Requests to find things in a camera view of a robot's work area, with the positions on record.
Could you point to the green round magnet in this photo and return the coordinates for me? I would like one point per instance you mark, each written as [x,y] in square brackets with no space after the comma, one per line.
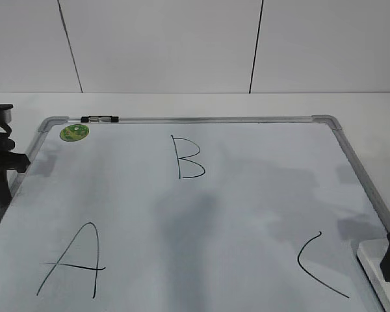
[74,133]

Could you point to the white whiteboard eraser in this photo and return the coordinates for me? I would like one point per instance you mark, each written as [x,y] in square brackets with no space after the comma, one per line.
[370,253]

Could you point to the white board with aluminium frame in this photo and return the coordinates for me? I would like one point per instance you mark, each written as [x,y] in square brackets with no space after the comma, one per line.
[190,214]

